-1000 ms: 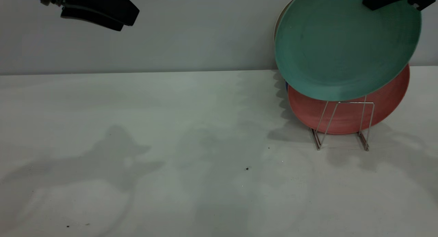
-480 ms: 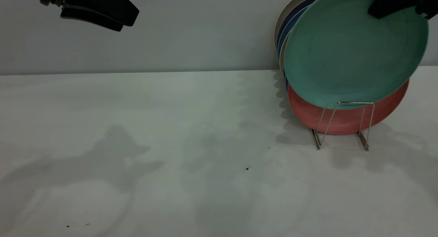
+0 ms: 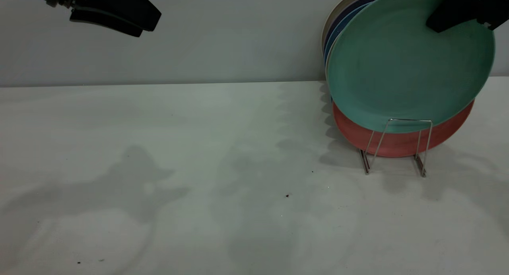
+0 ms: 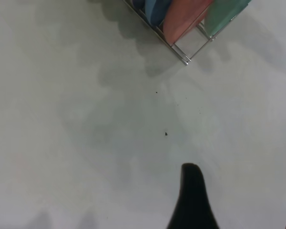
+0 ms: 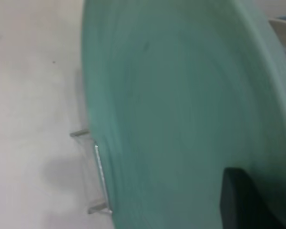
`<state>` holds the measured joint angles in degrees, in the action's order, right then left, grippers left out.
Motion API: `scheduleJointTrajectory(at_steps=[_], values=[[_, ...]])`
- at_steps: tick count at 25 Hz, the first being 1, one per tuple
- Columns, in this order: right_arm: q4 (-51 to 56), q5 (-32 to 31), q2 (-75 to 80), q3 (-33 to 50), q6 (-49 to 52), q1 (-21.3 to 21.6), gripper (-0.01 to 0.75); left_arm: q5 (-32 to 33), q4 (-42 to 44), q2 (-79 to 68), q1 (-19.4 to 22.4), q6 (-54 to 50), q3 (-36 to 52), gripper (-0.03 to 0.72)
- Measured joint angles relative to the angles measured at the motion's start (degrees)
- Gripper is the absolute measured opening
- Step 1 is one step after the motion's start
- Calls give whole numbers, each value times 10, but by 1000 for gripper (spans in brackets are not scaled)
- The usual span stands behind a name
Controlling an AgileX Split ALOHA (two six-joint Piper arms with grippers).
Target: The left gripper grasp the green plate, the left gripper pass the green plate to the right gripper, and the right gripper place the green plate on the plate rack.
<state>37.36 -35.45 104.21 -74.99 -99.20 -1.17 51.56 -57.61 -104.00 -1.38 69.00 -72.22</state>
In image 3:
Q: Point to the blue plate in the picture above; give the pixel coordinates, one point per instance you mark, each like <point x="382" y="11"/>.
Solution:
<point x="338" y="34"/>

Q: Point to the stack of upright plates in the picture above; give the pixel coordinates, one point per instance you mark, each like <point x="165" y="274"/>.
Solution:
<point x="338" y="12"/>

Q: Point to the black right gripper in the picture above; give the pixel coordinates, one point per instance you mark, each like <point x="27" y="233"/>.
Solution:
<point x="497" y="4"/>

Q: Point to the green plate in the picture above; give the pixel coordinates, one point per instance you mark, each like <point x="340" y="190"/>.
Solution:
<point x="397" y="64"/>

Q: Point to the salmon pink plate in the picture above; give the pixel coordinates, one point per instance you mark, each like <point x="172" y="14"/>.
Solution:
<point x="397" y="144"/>

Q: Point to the navy plate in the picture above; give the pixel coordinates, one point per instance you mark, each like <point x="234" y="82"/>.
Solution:
<point x="344" y="16"/>

